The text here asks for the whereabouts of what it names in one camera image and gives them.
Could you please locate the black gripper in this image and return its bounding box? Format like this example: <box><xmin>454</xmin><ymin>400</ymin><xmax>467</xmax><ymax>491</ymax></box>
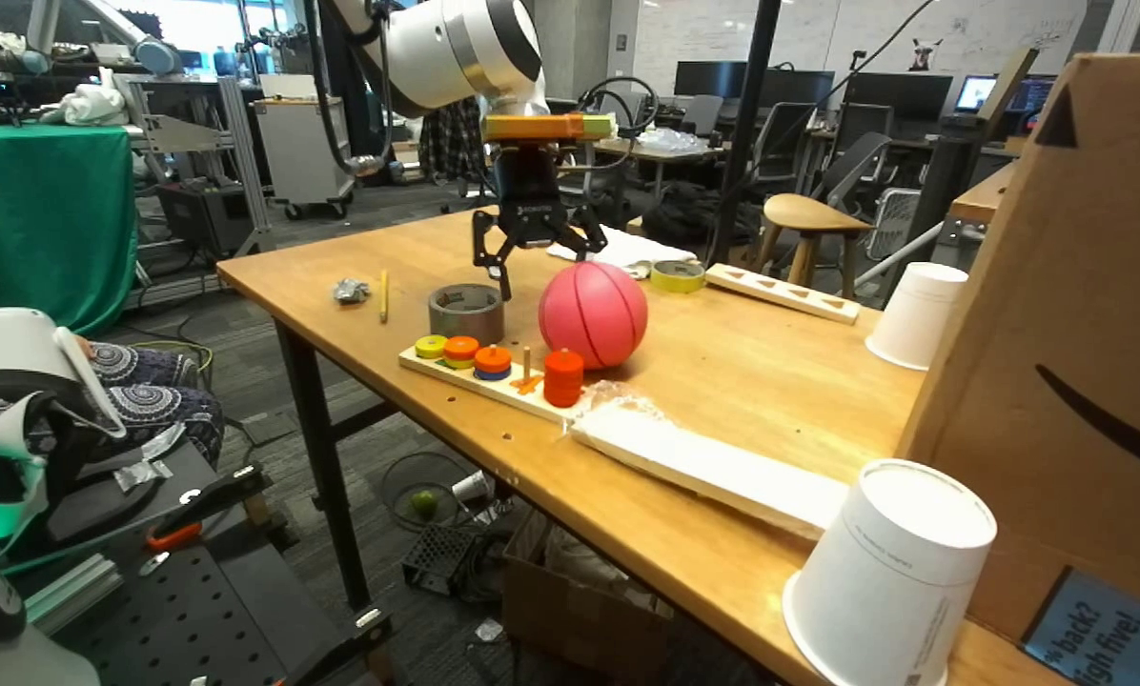
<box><xmin>467</xmin><ymin>139</ymin><xmax>611</xmax><ymax>303</ymax></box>

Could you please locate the pink rubber basketball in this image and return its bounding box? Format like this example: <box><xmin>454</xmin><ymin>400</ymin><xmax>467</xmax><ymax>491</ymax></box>
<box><xmin>537</xmin><ymin>254</ymin><xmax>652</xmax><ymax>374</ymax></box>

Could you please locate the grey duct tape roll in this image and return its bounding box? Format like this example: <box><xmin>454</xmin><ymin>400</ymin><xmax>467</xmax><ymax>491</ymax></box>
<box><xmin>423</xmin><ymin>279</ymin><xmax>509</xmax><ymax>348</ymax></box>

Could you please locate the crumpled foil ball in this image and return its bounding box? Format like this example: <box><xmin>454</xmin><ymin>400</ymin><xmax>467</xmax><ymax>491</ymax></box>
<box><xmin>333</xmin><ymin>274</ymin><xmax>379</xmax><ymax>307</ymax></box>

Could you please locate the brown cardboard box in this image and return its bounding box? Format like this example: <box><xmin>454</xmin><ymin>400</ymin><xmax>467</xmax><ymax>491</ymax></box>
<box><xmin>893</xmin><ymin>49</ymin><xmax>1140</xmax><ymax>686</ymax></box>

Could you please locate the red wooden cylinder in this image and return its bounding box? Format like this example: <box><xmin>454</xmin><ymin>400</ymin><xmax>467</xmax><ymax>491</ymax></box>
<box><xmin>540</xmin><ymin>348</ymin><xmax>588</xmax><ymax>412</ymax></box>

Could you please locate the small yellow green block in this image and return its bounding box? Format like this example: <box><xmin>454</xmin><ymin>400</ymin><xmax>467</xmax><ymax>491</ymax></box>
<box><xmin>645</xmin><ymin>252</ymin><xmax>712</xmax><ymax>298</ymax></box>

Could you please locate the black metal pole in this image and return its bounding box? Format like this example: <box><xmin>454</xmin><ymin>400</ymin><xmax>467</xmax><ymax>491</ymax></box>
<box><xmin>715</xmin><ymin>0</ymin><xmax>790</xmax><ymax>270</ymax></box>

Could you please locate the wooden strip with slots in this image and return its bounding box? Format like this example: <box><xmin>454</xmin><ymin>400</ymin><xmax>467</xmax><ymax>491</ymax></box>
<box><xmin>700</xmin><ymin>259</ymin><xmax>865</xmax><ymax>327</ymax></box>

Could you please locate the black computer monitor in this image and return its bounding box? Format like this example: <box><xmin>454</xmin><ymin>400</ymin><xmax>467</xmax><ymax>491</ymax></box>
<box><xmin>847</xmin><ymin>67</ymin><xmax>956</xmax><ymax>128</ymax></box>
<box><xmin>672</xmin><ymin>55</ymin><xmax>850</xmax><ymax>111</ymax></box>

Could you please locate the black office chair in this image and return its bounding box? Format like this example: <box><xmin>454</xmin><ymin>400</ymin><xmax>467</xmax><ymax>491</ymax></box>
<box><xmin>752</xmin><ymin>99</ymin><xmax>820</xmax><ymax>193</ymax></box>

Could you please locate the white cart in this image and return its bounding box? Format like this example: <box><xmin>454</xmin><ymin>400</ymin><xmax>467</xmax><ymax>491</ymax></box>
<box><xmin>250</xmin><ymin>71</ymin><xmax>361</xmax><ymax>221</ymax></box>

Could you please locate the pale flat wooden board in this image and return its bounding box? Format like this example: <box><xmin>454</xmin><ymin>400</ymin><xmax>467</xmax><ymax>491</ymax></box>
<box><xmin>567</xmin><ymin>393</ymin><xmax>858</xmax><ymax>547</ymax></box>

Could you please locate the round wooden stool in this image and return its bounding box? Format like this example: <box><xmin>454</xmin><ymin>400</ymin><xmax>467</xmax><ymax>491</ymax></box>
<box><xmin>753</xmin><ymin>190</ymin><xmax>875</xmax><ymax>288</ymax></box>

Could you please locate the grey office chair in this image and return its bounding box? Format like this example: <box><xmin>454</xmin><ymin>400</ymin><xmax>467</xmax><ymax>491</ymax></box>
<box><xmin>817</xmin><ymin>128</ymin><xmax>897</xmax><ymax>217</ymax></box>

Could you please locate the white paper cup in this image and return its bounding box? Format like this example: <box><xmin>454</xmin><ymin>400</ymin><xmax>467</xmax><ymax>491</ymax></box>
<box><xmin>860</xmin><ymin>259</ymin><xmax>972</xmax><ymax>374</ymax></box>
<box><xmin>779</xmin><ymin>458</ymin><xmax>1003</xmax><ymax>686</ymax></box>

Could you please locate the wooden top workbench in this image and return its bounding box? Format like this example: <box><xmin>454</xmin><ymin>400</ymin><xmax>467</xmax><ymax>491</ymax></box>
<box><xmin>947</xmin><ymin>155</ymin><xmax>1022</xmax><ymax>233</ymax></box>

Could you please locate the lit computer screen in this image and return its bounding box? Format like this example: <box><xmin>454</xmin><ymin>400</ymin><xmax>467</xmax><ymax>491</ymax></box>
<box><xmin>954</xmin><ymin>71</ymin><xmax>1003</xmax><ymax>116</ymax></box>

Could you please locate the green table cloth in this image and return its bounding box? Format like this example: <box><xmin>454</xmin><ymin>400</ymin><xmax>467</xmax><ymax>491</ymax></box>
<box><xmin>0</xmin><ymin>122</ymin><xmax>141</xmax><ymax>339</ymax></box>

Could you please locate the black perforated plate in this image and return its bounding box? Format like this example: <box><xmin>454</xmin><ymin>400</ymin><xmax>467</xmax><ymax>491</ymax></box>
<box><xmin>32</xmin><ymin>443</ymin><xmax>394</xmax><ymax>686</ymax></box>

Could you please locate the white headset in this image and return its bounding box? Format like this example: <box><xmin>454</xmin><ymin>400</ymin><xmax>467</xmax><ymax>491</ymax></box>
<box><xmin>0</xmin><ymin>303</ymin><xmax>126</xmax><ymax>509</ymax></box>

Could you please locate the orange wooden ring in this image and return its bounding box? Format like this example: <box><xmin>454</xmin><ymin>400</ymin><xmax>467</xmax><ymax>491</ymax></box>
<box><xmin>437</xmin><ymin>331</ymin><xmax>484</xmax><ymax>369</ymax></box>
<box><xmin>467</xmin><ymin>341</ymin><xmax>520</xmax><ymax>386</ymax></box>

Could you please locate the tan wrist camera mount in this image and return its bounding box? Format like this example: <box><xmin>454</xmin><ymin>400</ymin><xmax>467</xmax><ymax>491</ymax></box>
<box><xmin>481</xmin><ymin>111</ymin><xmax>621</xmax><ymax>148</ymax></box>

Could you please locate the black looped wrist cable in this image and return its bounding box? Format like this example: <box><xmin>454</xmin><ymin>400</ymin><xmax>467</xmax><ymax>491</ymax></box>
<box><xmin>297</xmin><ymin>0</ymin><xmax>408</xmax><ymax>182</ymax></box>

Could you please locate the orange handled tool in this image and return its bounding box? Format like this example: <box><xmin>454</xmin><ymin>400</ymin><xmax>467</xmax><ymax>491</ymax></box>
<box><xmin>146</xmin><ymin>459</ymin><xmax>267</xmax><ymax>555</ymax></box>

